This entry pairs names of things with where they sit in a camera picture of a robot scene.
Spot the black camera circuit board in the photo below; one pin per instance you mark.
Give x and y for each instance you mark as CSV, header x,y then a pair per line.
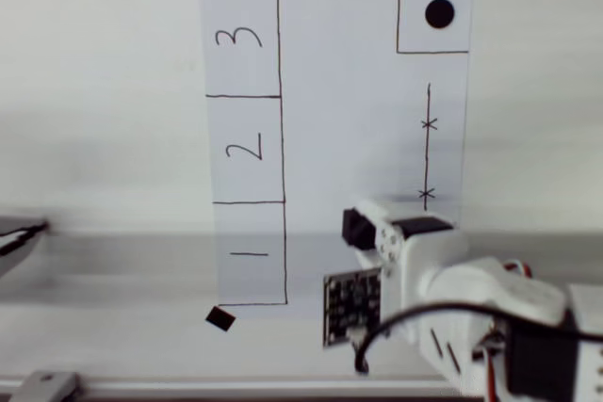
x,y
351,308

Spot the black tape piece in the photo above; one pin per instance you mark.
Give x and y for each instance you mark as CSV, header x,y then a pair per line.
x,y
220,318

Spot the black cube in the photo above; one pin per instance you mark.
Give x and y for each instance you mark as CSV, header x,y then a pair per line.
x,y
358,232

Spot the grey metal bracket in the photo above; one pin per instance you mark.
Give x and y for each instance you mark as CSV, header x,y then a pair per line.
x,y
44,385

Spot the white paper sheet with markings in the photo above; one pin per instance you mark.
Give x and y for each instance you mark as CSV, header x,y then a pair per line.
x,y
339,91

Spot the black round disc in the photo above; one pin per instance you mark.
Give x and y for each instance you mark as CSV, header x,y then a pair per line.
x,y
439,13

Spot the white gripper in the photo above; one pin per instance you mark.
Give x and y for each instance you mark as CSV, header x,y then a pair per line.
x,y
420,226

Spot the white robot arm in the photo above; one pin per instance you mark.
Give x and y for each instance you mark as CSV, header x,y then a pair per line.
x,y
494,294

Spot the grey flat object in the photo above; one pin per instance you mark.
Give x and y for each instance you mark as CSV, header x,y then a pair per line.
x,y
14,242

